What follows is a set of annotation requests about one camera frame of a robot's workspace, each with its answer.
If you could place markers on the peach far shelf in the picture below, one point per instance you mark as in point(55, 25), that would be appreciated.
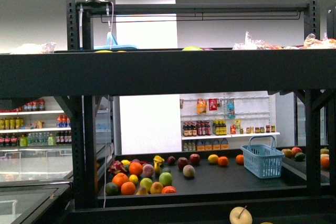
point(189, 171)

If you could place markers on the yellow lemon far shelf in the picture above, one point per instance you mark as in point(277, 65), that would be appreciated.
point(213, 159)

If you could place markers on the green apple far shelf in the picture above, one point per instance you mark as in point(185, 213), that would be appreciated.
point(166, 179)

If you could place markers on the black metal shelf rack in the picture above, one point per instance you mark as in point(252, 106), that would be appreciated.
point(74, 74)

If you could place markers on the drinks shelf left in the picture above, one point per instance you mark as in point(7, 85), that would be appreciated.
point(38, 123)

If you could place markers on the yellow banana bunch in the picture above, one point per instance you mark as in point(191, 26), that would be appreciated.
point(158, 162)

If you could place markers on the dark red apple far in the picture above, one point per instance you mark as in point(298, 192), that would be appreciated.
point(182, 162)

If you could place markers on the pink dragon fruit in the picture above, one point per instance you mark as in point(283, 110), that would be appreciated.
point(117, 167)

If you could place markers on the blue shopping basket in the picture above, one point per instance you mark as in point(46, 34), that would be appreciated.
point(264, 161)

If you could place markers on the pale pear back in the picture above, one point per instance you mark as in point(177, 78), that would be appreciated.
point(240, 215)

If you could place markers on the glass freezer chest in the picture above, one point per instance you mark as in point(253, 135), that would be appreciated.
point(41, 185)

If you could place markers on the white wall goods shelf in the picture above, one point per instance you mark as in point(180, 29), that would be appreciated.
point(223, 120)

